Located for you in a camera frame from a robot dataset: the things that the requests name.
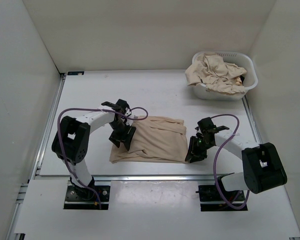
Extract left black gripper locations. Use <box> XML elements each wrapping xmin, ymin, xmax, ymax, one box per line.
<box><xmin>108</xmin><ymin>120</ymin><xmax>137</xmax><ymax>151</ymax></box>

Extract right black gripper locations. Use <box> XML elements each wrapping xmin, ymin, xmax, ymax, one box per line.
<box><xmin>184</xmin><ymin>135</ymin><xmax>214</xmax><ymax>163</ymax></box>

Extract beige trousers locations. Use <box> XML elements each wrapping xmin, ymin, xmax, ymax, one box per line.
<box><xmin>109</xmin><ymin>116</ymin><xmax>188</xmax><ymax>164</ymax></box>

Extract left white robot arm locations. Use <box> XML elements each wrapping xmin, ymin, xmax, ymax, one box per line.
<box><xmin>51</xmin><ymin>99</ymin><xmax>136</xmax><ymax>202</ymax></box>

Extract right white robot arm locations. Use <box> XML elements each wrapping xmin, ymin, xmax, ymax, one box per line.
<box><xmin>185</xmin><ymin>125</ymin><xmax>288</xmax><ymax>200</ymax></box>

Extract blue white sticker label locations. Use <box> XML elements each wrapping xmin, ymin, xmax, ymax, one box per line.
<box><xmin>67</xmin><ymin>71</ymin><xmax>85</xmax><ymax>76</ymax></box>

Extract beige clothes pile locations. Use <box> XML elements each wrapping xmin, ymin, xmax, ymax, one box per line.
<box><xmin>185</xmin><ymin>52</ymin><xmax>247</xmax><ymax>95</ymax></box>

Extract white laundry basket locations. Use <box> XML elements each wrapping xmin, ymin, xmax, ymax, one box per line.
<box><xmin>185</xmin><ymin>51</ymin><xmax>258</xmax><ymax>101</ymax></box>

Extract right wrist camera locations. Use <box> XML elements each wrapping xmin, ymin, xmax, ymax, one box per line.
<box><xmin>197</xmin><ymin>117</ymin><xmax>216</xmax><ymax>134</ymax></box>

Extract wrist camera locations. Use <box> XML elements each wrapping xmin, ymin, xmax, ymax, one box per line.
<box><xmin>114</xmin><ymin>99</ymin><xmax>132</xmax><ymax>117</ymax></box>
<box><xmin>197</xmin><ymin>117</ymin><xmax>216</xmax><ymax>134</ymax></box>

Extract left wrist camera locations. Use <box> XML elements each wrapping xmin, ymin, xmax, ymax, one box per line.
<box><xmin>114</xmin><ymin>99</ymin><xmax>132</xmax><ymax>117</ymax></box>

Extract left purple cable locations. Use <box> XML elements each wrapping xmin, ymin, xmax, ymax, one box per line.
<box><xmin>58</xmin><ymin>106</ymin><xmax>149</xmax><ymax>206</ymax></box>

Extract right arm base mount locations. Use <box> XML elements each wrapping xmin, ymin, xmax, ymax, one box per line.
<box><xmin>196</xmin><ymin>184</ymin><xmax>248</xmax><ymax>212</ymax></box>

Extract right aluminium rail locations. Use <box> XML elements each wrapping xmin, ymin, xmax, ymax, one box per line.
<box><xmin>242</xmin><ymin>96</ymin><xmax>263</xmax><ymax>144</ymax></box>

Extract aluminium rail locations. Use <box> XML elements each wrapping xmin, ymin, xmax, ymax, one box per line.
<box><xmin>28</xmin><ymin>73</ymin><xmax>67</xmax><ymax>181</ymax></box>
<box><xmin>19</xmin><ymin>173</ymin><xmax>273</xmax><ymax>183</ymax></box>
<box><xmin>242</xmin><ymin>96</ymin><xmax>263</xmax><ymax>144</ymax></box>

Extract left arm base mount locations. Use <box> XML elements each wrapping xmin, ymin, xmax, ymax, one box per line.
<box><xmin>63</xmin><ymin>182</ymin><xmax>111</xmax><ymax>211</ymax></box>

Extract left aluminium rail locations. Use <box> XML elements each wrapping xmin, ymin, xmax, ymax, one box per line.
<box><xmin>28</xmin><ymin>73</ymin><xmax>67</xmax><ymax>181</ymax></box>

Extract front aluminium rail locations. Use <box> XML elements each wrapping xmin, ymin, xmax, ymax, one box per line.
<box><xmin>19</xmin><ymin>173</ymin><xmax>273</xmax><ymax>183</ymax></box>

